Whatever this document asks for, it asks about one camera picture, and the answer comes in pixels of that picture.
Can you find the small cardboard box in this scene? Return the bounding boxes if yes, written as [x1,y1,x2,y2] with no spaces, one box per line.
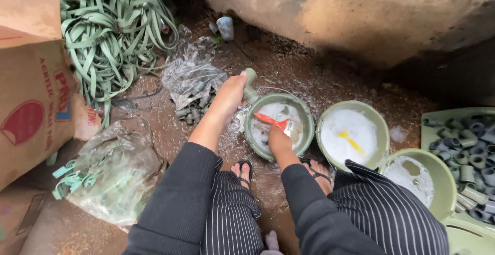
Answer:
[0,187,52,255]

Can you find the grey blue pipe cap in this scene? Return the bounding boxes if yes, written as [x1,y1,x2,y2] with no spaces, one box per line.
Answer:
[216,16,235,41]

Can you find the red handled paint brush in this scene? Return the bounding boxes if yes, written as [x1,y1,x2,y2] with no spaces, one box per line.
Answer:
[253,112,305,138]

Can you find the black sandal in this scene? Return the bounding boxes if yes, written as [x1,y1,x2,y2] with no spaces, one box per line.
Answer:
[236,159,254,188]
[299,156,333,184]

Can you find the green plastic tray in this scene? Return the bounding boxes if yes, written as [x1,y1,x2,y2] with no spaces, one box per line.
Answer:
[420,107,495,255]

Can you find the green pipe fitting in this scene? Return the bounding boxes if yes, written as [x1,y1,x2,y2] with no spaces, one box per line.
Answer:
[242,67,260,105]

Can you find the plastic bag of green scraps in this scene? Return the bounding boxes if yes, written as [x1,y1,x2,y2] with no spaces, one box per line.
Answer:
[52,117,169,229]

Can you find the large printed cardboard box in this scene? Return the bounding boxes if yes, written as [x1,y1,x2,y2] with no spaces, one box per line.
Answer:
[0,0,102,191]

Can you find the person's left hand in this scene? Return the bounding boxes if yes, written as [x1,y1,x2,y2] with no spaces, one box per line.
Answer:
[211,71,248,123]

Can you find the green bucket full of foam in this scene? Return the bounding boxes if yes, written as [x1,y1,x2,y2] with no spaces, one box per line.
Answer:
[316,100,390,171]

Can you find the heap of green straps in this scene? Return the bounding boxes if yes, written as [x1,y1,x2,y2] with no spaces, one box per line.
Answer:
[0,0,181,132]

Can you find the clear crumpled plastic bag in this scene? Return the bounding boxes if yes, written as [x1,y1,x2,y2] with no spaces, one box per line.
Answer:
[160,24,229,111]

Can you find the black left sandal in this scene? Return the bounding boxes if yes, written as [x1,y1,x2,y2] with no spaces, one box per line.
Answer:
[236,159,254,188]

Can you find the person's right foot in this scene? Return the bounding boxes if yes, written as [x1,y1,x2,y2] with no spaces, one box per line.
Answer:
[301,159,333,196]

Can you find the green bucket with soapy water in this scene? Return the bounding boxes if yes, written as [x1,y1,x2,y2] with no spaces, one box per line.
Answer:
[378,148,458,222]

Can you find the pile of grey pipe fittings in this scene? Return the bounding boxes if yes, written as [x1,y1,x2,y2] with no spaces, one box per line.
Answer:
[423,115,495,225]

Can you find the heap of small grey pipe pieces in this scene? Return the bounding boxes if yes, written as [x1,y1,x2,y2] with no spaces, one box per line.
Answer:
[176,89,218,126]

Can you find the person's right hand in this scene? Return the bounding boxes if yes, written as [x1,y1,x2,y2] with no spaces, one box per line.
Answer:
[268,125,294,159]

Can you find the person's foot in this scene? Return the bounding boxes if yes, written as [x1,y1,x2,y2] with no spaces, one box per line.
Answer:
[301,159,333,196]
[230,161,254,190]

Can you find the person's striped trousers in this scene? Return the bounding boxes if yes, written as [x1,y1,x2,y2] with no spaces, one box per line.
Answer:
[200,159,450,255]

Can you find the person's left foot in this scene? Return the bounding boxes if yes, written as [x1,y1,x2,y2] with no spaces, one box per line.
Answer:
[230,161,254,190]

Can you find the black right sandal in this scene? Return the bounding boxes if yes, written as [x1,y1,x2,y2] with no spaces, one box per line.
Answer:
[299,156,333,184]

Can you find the green bucket with wire handle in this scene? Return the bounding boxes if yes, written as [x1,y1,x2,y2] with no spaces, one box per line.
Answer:
[244,87,315,162]

